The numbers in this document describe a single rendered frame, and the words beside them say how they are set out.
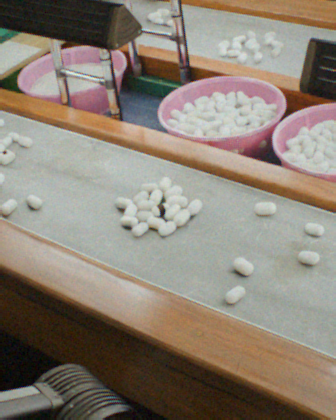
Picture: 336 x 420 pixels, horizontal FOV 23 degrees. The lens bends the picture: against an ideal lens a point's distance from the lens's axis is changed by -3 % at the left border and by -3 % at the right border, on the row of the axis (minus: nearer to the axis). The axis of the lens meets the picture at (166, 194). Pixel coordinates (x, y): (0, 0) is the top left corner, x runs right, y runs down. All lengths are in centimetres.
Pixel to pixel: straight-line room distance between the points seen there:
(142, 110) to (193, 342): 88
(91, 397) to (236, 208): 52
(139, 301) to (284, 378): 28
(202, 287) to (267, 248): 14
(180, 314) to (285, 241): 25
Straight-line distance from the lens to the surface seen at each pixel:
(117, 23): 138
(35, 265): 139
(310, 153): 161
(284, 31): 214
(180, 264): 137
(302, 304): 127
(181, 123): 174
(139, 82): 203
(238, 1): 228
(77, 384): 113
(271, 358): 116
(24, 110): 189
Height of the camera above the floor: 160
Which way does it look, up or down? 34 degrees down
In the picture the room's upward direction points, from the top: 9 degrees counter-clockwise
